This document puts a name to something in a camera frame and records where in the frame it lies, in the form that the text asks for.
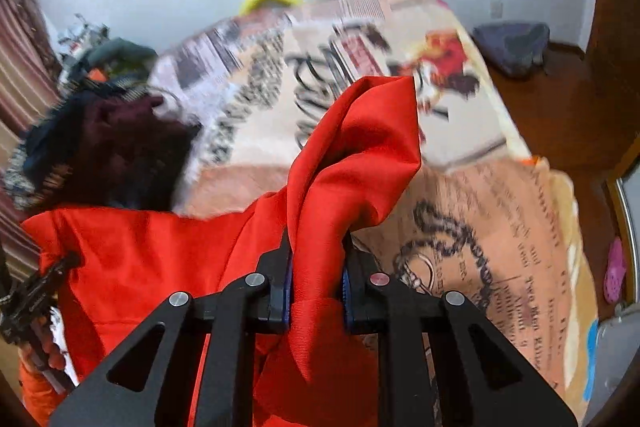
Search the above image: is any red large garment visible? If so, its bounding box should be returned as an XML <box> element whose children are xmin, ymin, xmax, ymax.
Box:
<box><xmin>23</xmin><ymin>77</ymin><xmax>421</xmax><ymax>426</ymax></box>

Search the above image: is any dark folded clothes pile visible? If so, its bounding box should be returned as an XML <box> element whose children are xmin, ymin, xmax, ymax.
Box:
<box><xmin>3</xmin><ymin>83</ymin><xmax>201</xmax><ymax>215</ymax></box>

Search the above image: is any left hand orange sleeve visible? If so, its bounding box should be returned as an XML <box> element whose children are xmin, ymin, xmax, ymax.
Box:
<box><xmin>18</xmin><ymin>325</ymin><xmax>68</xmax><ymax>375</ymax></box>

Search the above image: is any newspaper print bed cover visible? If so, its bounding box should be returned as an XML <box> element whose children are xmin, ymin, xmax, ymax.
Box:
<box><xmin>149</xmin><ymin>0</ymin><xmax>598</xmax><ymax>418</ymax></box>

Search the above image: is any pink croc shoe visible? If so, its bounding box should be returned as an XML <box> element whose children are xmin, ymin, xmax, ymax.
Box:
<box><xmin>603</xmin><ymin>237</ymin><xmax>627</xmax><ymax>305</ymax></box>

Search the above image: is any striped maroon curtain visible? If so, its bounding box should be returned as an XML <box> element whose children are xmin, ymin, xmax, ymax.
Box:
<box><xmin>0</xmin><ymin>0</ymin><xmax>64</xmax><ymax>283</ymax></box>

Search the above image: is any clutter pile with green bag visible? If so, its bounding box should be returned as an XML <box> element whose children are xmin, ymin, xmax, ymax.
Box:
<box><xmin>56</xmin><ymin>13</ymin><xmax>157</xmax><ymax>95</ymax></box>

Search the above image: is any dark blue cloth bundle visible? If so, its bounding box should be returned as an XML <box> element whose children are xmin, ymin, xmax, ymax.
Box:
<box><xmin>472</xmin><ymin>22</ymin><xmax>550</xmax><ymax>78</ymax></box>

